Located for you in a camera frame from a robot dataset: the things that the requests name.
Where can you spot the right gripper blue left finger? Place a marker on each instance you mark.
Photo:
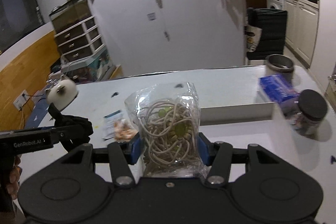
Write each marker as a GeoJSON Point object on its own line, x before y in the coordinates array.
{"type": "Point", "coordinates": [121, 155]}

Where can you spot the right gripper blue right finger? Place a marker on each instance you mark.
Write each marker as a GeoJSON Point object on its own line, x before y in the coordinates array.
{"type": "Point", "coordinates": [218, 156]}

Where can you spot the peach satin bow scrunchie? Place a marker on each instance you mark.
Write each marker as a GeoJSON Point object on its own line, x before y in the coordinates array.
{"type": "Point", "coordinates": [123, 130]}

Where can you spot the bag of beige hair ties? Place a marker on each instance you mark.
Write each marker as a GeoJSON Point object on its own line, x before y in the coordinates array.
{"type": "Point", "coordinates": [167, 117]}

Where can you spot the person's left hand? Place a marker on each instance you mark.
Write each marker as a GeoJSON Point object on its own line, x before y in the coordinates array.
{"type": "Point", "coordinates": [15, 174]}

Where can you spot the white teal labelled packet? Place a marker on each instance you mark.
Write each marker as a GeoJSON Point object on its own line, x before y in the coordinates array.
{"type": "Point", "coordinates": [109, 124]}

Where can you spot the blue quilted cushion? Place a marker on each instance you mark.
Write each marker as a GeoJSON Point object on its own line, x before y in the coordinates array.
{"type": "Point", "coordinates": [37, 115]}

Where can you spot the cream cat-shaped ceramic pot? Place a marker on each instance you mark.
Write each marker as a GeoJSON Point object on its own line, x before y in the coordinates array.
{"type": "Point", "coordinates": [62, 93]}

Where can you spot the white shallow cardboard box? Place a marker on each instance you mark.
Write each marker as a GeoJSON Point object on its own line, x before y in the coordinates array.
{"type": "Point", "coordinates": [257, 123]}

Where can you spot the blue tissue pack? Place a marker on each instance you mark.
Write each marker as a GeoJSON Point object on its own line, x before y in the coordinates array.
{"type": "Point", "coordinates": [278, 89]}

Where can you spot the white plastic drawer unit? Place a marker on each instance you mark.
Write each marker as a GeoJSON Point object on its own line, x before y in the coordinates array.
{"type": "Point", "coordinates": [80, 41]}

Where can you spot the black lidded glass jar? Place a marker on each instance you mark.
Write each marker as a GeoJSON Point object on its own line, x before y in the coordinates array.
{"type": "Point", "coordinates": [307, 113]}

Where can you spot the glass fish tank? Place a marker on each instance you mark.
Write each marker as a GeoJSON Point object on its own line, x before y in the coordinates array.
{"type": "Point", "coordinates": [67, 15]}

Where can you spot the white tote bag with print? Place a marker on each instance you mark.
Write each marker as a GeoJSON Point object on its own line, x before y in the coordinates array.
{"type": "Point", "coordinates": [253, 35]}

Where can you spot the dark laundry basket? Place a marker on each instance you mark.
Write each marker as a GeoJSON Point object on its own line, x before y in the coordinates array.
{"type": "Point", "coordinates": [272, 23]}

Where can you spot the white washing machine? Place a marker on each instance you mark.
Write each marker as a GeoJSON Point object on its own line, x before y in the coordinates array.
{"type": "Point", "coordinates": [275, 4]}

